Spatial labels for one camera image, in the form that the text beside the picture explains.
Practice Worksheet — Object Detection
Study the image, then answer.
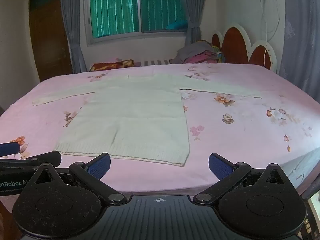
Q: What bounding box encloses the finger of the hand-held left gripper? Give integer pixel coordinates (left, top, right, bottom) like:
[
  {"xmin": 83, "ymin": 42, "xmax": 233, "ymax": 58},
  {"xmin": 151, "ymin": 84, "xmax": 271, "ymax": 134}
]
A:
[
  {"xmin": 0, "ymin": 142, "xmax": 21, "ymax": 157},
  {"xmin": 0, "ymin": 151, "xmax": 62, "ymax": 173}
]

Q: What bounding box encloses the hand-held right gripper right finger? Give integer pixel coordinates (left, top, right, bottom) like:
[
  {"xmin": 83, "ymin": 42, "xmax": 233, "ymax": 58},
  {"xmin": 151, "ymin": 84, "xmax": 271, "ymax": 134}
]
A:
[{"xmin": 192, "ymin": 152, "xmax": 288, "ymax": 205}]

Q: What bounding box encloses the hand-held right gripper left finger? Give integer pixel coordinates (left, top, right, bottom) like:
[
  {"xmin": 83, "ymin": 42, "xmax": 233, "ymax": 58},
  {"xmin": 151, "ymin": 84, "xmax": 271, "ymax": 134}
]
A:
[{"xmin": 33, "ymin": 152, "xmax": 128, "ymax": 205}]

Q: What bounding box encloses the white knit sweater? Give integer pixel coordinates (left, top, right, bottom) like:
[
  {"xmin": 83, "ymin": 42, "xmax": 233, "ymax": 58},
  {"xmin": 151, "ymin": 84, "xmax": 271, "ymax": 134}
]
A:
[{"xmin": 32, "ymin": 74, "xmax": 263, "ymax": 167}]

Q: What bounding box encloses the pile of mixed clothes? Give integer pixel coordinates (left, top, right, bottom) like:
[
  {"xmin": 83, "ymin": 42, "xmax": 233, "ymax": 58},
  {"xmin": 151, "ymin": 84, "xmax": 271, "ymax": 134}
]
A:
[{"xmin": 169, "ymin": 40, "xmax": 227, "ymax": 64}]

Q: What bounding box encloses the bed with pink floral sheet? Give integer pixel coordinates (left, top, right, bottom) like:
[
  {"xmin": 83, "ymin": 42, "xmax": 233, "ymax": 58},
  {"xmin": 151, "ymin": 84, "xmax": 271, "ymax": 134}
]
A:
[{"xmin": 0, "ymin": 63, "xmax": 320, "ymax": 198}]

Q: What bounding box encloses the red patterned pillow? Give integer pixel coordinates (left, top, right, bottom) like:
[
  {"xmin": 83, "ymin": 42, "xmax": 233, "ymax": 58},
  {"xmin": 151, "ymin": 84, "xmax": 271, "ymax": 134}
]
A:
[{"xmin": 89, "ymin": 59, "xmax": 135, "ymax": 72}]

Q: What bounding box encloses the small screen device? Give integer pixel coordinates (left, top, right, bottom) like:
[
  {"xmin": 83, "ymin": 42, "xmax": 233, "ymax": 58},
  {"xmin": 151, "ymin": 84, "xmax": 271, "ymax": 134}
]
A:
[{"xmin": 301, "ymin": 189, "xmax": 320, "ymax": 240}]

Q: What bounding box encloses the brown wooden door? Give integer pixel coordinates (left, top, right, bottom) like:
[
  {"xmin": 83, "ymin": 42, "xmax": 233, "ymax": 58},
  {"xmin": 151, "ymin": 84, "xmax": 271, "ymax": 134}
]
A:
[{"xmin": 28, "ymin": 0, "xmax": 73, "ymax": 83}]

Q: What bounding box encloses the grey striped cloth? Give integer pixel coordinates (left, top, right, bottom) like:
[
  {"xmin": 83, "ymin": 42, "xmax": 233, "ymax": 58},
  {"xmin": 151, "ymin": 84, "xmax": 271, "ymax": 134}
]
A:
[{"xmin": 134, "ymin": 58, "xmax": 173, "ymax": 67}]

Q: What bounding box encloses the white and brown headboard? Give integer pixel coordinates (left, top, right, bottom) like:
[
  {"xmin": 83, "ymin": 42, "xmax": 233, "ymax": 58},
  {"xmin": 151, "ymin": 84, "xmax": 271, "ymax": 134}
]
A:
[{"xmin": 211, "ymin": 24, "xmax": 278, "ymax": 74}]

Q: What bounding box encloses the grey window curtain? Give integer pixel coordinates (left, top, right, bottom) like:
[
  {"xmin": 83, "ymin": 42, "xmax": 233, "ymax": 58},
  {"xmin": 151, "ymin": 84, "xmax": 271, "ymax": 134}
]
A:
[
  {"xmin": 180, "ymin": 0, "xmax": 208, "ymax": 46},
  {"xmin": 59, "ymin": 0, "xmax": 88, "ymax": 74}
]

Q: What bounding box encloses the teal cloth on windowsill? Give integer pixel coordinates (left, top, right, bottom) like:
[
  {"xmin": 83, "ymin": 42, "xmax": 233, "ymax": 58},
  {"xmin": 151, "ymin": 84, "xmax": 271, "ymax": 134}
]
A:
[{"xmin": 166, "ymin": 21, "xmax": 188, "ymax": 30}]

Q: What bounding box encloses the window with green pane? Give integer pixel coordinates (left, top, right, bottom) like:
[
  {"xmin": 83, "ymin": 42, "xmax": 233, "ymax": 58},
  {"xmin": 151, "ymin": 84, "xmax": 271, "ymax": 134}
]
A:
[{"xmin": 85, "ymin": 0, "xmax": 188, "ymax": 46}]

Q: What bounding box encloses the pale blue patterned curtain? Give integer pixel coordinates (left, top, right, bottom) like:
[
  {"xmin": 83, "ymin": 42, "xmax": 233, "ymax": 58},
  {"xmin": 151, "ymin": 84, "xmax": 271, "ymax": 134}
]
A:
[{"xmin": 278, "ymin": 0, "xmax": 320, "ymax": 98}]

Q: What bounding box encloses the white charger cable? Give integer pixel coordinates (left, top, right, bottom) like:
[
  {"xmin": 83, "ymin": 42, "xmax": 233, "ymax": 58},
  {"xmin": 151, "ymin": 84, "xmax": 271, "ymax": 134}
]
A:
[{"xmin": 260, "ymin": 0, "xmax": 281, "ymax": 68}]

